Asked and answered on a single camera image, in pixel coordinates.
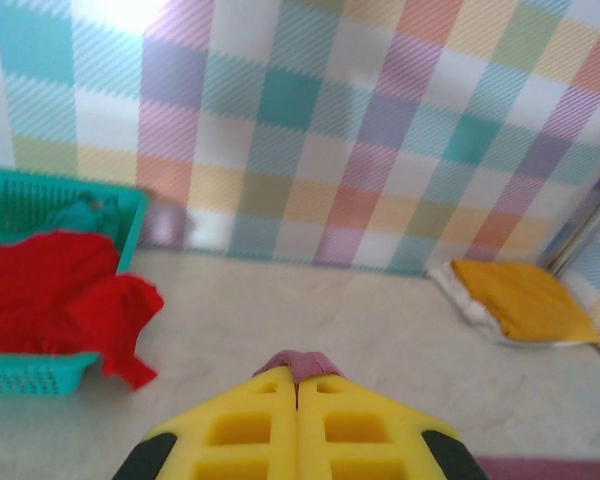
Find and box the maroon t-shirt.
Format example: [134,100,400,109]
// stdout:
[252,349,600,480]

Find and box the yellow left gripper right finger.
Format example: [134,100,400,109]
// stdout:
[297,373,492,480]

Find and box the red t-shirt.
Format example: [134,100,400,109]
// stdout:
[0,230,165,392]

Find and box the teal plastic basket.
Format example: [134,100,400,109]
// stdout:
[0,167,151,397]

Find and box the mustard yellow folded t-shirt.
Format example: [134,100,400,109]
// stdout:
[452,258,600,346]

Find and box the aluminium right frame post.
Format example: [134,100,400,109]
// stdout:
[539,154,600,281]

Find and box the teal t-shirt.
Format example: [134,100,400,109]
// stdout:
[44,194,124,241]

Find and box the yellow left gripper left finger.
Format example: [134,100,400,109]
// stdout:
[112,366,300,480]

